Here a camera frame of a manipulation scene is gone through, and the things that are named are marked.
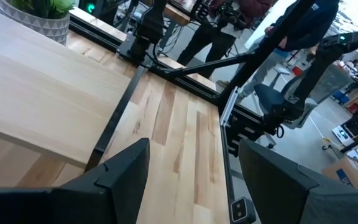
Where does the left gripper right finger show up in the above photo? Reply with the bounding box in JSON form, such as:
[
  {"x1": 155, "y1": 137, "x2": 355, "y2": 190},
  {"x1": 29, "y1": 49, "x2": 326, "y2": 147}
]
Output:
[{"x1": 238, "y1": 138, "x2": 358, "y2": 224}]

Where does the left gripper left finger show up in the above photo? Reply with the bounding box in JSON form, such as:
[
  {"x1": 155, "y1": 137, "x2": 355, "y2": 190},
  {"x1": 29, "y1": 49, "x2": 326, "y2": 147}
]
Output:
[{"x1": 0, "y1": 138, "x2": 151, "y2": 224}]

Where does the cardboard box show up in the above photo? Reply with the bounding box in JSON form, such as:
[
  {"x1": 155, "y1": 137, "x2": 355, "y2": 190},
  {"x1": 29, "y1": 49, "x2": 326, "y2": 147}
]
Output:
[{"x1": 321, "y1": 155, "x2": 358, "y2": 192}]

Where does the blue office chair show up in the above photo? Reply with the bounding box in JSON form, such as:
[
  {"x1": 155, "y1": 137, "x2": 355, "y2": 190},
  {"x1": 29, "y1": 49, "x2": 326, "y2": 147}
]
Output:
[{"x1": 253, "y1": 73, "x2": 319, "y2": 150}]

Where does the person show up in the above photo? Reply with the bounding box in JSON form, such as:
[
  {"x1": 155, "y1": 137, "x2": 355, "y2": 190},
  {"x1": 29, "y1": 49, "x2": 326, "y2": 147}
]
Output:
[
  {"x1": 237, "y1": 0, "x2": 341, "y2": 100},
  {"x1": 177, "y1": 0, "x2": 275, "y2": 78}
]

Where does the succulent in patterned pot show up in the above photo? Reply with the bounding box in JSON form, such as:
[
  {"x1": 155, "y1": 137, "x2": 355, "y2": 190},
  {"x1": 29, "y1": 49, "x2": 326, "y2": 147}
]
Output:
[{"x1": 0, "y1": 0, "x2": 76, "y2": 47}]

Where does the small table-level camera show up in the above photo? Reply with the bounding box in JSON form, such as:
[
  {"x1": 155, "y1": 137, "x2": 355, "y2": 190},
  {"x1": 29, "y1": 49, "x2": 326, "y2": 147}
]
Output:
[{"x1": 229, "y1": 196, "x2": 257, "y2": 224}]

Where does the silver aluminium bracket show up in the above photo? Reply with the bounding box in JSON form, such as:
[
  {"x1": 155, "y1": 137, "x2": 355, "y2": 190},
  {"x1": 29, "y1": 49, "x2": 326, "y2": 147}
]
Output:
[{"x1": 219, "y1": 86, "x2": 240, "y2": 128}]

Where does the wooden shelf black frame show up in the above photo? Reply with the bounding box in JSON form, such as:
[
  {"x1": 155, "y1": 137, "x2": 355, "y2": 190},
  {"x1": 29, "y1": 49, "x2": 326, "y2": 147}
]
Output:
[{"x1": 0, "y1": 4, "x2": 150, "y2": 174}]

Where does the black aluminium table frame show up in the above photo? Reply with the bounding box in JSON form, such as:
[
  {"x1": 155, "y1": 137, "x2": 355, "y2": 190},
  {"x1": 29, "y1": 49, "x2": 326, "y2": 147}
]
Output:
[{"x1": 68, "y1": 0, "x2": 318, "y2": 224}]

